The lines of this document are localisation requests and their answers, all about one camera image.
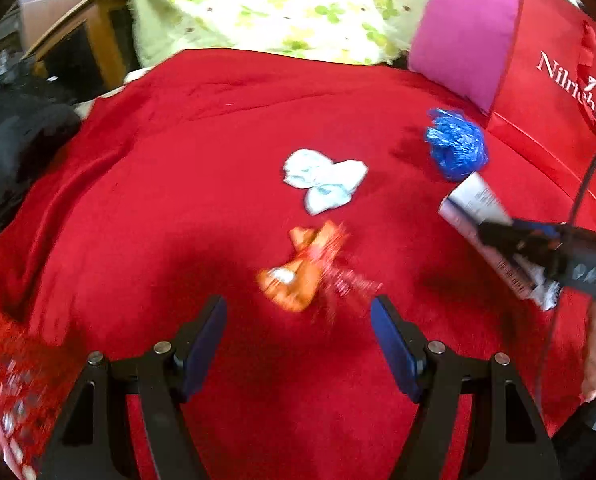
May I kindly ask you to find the green floral quilt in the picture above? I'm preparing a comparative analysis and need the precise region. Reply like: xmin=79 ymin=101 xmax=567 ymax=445
xmin=114 ymin=0 xmax=549 ymax=66

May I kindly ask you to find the black cable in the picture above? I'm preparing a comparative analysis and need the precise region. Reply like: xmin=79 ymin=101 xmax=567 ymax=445
xmin=530 ymin=137 xmax=596 ymax=423

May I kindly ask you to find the blue plastic bag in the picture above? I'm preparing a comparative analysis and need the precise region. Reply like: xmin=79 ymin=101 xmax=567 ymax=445
xmin=425 ymin=107 xmax=489 ymax=182

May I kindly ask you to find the white tissue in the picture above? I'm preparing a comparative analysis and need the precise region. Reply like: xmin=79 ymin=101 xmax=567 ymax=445
xmin=283 ymin=149 xmax=369 ymax=216

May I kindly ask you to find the pink pillow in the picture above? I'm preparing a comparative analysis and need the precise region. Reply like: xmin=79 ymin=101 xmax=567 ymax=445
xmin=409 ymin=0 xmax=521 ymax=113

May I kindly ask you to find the wooden cabinet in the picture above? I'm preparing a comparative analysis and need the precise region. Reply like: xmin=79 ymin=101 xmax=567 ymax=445
xmin=20 ymin=0 xmax=128 ymax=96

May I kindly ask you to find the black jacket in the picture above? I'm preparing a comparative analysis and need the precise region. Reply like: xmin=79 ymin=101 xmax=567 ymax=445
xmin=0 ymin=55 xmax=83 ymax=246

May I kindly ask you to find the red plastic bag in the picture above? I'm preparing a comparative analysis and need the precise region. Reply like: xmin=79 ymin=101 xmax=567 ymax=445
xmin=323 ymin=255 xmax=383 ymax=323

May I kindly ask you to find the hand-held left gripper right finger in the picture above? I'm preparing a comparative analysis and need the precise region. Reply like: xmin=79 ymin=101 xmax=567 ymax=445
xmin=370 ymin=296 xmax=561 ymax=480

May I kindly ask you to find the red blanket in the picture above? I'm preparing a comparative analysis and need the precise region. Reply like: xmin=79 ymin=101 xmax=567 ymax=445
xmin=0 ymin=49 xmax=596 ymax=480

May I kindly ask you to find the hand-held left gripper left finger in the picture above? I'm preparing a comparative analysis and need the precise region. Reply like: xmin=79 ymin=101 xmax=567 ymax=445
xmin=38 ymin=295 xmax=227 ymax=480

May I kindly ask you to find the red paper bag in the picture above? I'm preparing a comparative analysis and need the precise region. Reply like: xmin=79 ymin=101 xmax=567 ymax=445
xmin=488 ymin=0 xmax=596 ymax=233

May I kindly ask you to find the orange snack wrapper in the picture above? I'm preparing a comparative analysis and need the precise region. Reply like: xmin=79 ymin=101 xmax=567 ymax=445
xmin=257 ymin=220 xmax=351 ymax=313

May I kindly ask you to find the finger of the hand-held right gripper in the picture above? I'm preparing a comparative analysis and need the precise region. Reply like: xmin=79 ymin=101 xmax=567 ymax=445
xmin=478 ymin=217 xmax=573 ymax=282

